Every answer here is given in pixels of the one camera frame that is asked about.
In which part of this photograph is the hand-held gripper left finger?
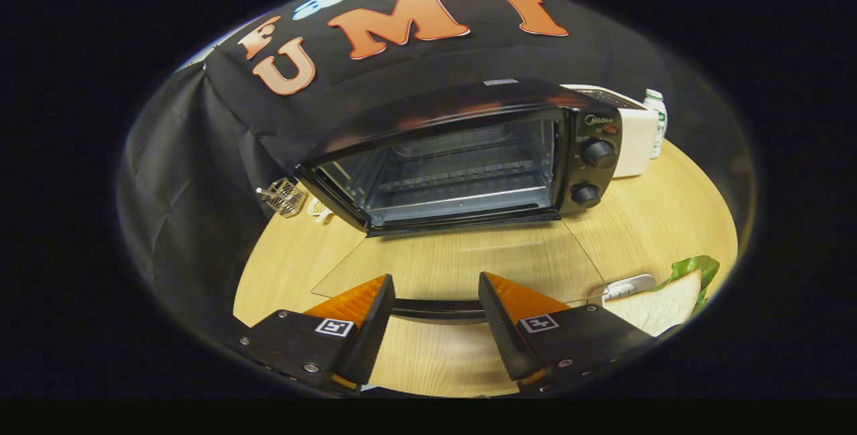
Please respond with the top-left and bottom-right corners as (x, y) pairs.
(231, 274), (396, 396)

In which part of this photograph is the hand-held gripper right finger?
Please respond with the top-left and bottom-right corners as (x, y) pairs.
(477, 272), (660, 392)

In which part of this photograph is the lettuce sandwich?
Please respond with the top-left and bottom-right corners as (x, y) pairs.
(603, 256), (720, 337)

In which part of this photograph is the black toaster oven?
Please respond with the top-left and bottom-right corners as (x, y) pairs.
(295, 77), (623, 324)

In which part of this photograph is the white pop-up toaster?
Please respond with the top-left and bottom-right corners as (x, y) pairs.
(561, 84), (660, 179)

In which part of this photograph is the white ribbed tray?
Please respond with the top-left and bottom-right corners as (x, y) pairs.
(601, 274), (657, 302)

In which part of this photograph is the black backdrop cloth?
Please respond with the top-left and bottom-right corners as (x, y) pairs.
(117, 0), (757, 329)

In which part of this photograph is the white bottle green label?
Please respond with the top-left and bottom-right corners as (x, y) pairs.
(644, 89), (668, 159)

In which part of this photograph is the small wire basket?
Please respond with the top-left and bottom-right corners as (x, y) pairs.
(256, 178), (307, 218)

